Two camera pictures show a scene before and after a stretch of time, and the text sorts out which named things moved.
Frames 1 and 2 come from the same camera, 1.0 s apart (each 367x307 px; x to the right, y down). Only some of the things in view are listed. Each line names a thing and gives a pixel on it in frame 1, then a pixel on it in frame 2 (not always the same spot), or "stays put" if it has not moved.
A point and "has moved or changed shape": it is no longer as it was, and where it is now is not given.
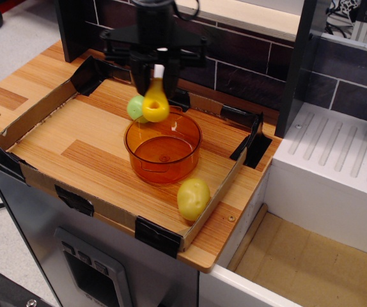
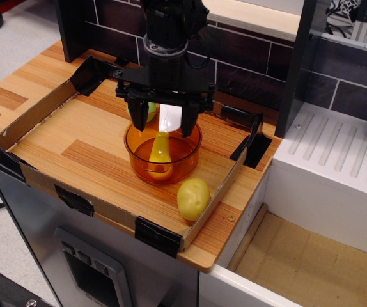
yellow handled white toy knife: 156,105 has moved or changed shape
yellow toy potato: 193,197 stays put
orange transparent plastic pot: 164,152 stays put
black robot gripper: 154,40 → 165,80
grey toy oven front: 94,261 stays put
